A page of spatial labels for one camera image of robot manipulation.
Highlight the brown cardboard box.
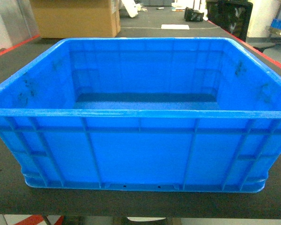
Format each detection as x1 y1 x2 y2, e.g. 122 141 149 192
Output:
30 0 121 39

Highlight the white flat paper pad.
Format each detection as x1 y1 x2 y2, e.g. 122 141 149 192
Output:
161 24 190 30

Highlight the small black box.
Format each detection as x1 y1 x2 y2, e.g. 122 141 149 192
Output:
184 7 204 22

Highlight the large blue plastic crate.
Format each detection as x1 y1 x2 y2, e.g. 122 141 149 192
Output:
0 37 281 193

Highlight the white object on far table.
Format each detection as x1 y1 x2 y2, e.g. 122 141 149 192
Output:
120 0 142 18

